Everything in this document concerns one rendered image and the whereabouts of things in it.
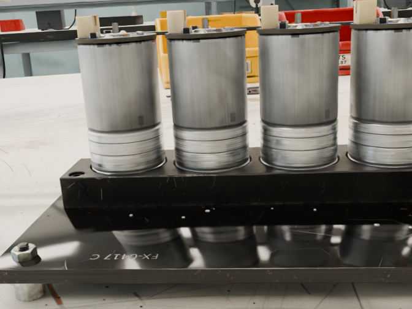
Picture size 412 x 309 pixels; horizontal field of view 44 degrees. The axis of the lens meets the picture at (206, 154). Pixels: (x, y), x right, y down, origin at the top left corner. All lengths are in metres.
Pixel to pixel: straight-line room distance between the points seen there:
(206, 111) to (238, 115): 0.01
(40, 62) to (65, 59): 0.21
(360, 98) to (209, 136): 0.05
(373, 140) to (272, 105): 0.03
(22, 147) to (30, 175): 0.06
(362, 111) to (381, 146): 0.01
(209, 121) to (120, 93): 0.03
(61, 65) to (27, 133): 4.32
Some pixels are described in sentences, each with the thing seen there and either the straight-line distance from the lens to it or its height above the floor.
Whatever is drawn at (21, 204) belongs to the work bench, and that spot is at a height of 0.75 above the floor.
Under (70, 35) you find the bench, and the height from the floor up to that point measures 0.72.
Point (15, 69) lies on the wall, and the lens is 4.72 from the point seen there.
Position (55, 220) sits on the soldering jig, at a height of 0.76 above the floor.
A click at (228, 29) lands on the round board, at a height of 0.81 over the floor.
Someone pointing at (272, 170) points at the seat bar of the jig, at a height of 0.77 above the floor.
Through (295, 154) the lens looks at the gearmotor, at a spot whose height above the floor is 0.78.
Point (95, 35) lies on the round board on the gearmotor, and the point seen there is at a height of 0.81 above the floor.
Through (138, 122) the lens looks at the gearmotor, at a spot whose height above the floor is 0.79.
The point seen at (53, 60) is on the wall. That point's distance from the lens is 4.66.
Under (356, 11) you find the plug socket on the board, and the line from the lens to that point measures 0.16.
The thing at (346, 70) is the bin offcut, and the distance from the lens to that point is 0.50.
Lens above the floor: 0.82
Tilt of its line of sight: 16 degrees down
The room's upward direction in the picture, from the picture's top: 3 degrees counter-clockwise
